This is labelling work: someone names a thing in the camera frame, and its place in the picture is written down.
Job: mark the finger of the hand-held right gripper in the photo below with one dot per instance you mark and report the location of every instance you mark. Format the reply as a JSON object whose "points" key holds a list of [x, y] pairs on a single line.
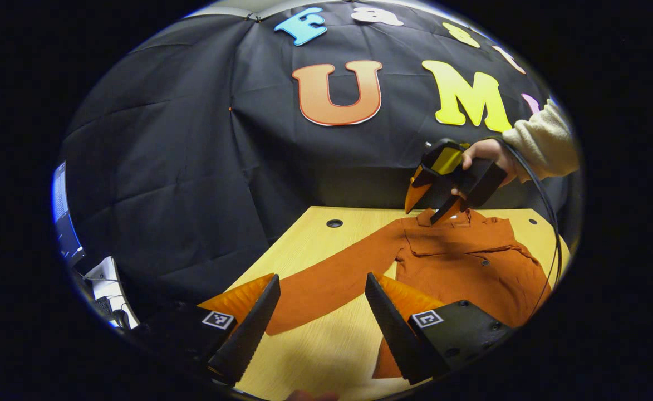
{"points": [[444, 210], [415, 192]]}

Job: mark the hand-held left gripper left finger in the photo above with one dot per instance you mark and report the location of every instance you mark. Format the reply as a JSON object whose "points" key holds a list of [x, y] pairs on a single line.
{"points": [[248, 334]]}

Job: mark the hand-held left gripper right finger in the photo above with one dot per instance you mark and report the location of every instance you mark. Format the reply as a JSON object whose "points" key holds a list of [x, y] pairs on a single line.
{"points": [[396, 334]]}

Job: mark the orange button-up shirt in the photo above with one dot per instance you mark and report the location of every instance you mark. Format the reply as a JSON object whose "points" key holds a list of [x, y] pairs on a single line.
{"points": [[471, 267]]}

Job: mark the white computer case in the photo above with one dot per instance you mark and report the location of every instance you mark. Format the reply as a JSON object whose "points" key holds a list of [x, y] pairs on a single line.
{"points": [[109, 278]]}

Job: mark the black backdrop cloth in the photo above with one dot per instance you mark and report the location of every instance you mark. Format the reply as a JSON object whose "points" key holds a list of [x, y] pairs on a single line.
{"points": [[192, 167]]}

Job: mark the computer monitor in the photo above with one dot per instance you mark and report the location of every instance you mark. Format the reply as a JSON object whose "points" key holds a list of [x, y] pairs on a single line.
{"points": [[63, 223]]}

